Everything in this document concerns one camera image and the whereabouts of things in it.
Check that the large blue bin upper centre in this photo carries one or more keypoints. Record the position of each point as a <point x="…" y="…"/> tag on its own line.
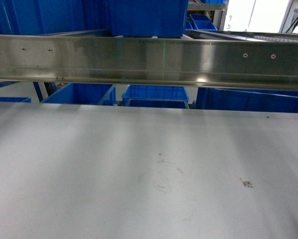
<point x="147" y="18"/>

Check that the large blue bin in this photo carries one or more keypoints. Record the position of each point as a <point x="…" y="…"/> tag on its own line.
<point x="36" y="17"/>
<point x="147" y="18"/>

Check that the small blue bin far background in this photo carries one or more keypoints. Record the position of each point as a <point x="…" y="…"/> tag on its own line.
<point x="199" y="22"/>

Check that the small QR code sticker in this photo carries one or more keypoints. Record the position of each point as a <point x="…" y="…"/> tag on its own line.
<point x="247" y="182"/>

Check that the blue bin edge far left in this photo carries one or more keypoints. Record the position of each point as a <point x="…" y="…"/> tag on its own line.
<point x="15" y="99"/>

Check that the large blue bin upper left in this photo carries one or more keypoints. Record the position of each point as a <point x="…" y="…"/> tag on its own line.
<point x="36" y="17"/>

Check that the blue bin below rail centre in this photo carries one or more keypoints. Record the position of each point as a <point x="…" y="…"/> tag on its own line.
<point x="147" y="92"/>

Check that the blue bin below rail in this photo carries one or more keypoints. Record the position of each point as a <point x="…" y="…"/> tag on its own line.
<point x="84" y="94"/>
<point x="147" y="92"/>
<point x="247" y="100"/>

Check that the stainless steel shelf rail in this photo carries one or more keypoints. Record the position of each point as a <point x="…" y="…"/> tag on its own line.
<point x="150" y="61"/>

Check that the blue bin below rail right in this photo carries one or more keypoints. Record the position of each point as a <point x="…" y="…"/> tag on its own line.
<point x="247" y="100"/>

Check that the blue bin below rail left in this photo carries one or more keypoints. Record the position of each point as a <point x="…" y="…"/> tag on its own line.
<point x="84" y="94"/>

